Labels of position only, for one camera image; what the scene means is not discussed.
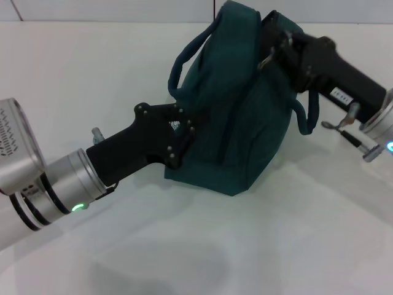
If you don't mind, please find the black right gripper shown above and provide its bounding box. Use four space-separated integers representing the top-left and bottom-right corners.
270 29 387 124

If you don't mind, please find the dark teal insulated lunch bag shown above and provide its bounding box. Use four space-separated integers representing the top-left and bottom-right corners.
164 0 321 197

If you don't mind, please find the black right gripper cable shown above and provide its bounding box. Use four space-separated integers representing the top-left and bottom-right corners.
321 103 385 162

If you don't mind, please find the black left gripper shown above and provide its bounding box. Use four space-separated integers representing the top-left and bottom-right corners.
85 103 210 188

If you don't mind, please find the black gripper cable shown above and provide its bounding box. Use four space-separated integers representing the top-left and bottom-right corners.
94 181 120 201
321 103 385 162

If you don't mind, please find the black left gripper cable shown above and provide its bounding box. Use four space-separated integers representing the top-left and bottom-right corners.
94 181 120 201

